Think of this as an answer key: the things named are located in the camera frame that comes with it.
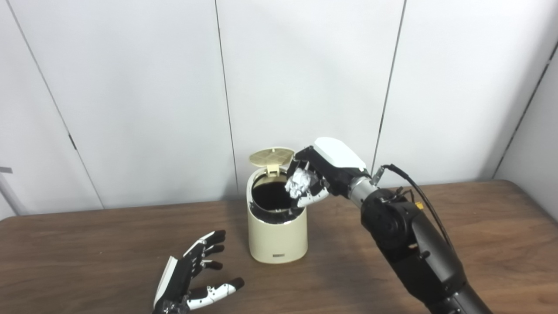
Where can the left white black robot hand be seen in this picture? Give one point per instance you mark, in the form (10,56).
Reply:
(176,279)

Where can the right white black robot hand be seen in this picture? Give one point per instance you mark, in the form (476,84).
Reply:
(338,163)

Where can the white paper ball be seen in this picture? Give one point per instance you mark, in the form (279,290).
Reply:
(301,183)

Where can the round cream bin lid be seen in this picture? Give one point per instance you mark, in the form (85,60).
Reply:
(271,156)

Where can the cream-colored bin body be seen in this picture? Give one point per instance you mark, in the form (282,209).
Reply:
(277,240)

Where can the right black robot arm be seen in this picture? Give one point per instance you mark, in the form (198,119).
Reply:
(418,253)

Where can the black wall seam clip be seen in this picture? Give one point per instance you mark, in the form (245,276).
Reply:
(72,141)

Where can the white slanted wall post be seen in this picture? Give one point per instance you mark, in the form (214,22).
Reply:
(8,196)

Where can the small grey wall tag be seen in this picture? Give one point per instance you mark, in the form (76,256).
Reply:
(5,170)

